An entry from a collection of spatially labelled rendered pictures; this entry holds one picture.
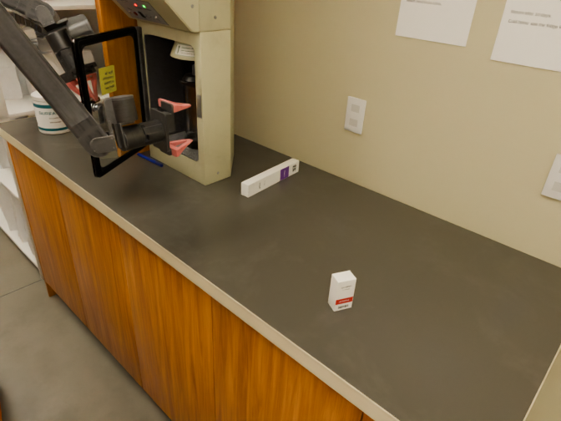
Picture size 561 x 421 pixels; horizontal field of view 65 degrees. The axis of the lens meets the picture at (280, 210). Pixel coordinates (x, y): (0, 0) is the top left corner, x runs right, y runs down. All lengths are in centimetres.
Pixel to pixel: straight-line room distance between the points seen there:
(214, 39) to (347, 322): 85
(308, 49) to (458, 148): 61
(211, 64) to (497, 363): 104
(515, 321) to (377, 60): 82
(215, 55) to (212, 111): 16
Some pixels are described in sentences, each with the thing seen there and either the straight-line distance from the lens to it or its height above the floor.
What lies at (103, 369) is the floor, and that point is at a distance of 218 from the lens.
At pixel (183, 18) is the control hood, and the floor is 145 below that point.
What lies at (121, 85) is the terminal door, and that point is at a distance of 149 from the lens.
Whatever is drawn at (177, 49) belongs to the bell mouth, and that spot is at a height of 134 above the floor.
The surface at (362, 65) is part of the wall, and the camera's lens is 147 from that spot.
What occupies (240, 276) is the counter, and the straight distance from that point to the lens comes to 105.
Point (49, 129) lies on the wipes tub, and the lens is 198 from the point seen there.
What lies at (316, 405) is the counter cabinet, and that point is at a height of 78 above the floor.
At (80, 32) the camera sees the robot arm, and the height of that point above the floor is 139.
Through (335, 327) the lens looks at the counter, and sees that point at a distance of 95.
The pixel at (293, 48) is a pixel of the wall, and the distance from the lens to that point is 164.
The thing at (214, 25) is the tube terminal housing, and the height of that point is 142.
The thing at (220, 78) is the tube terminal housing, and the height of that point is 127.
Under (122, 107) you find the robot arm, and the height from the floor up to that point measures 128.
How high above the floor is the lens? 160
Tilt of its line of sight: 30 degrees down
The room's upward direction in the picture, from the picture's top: 4 degrees clockwise
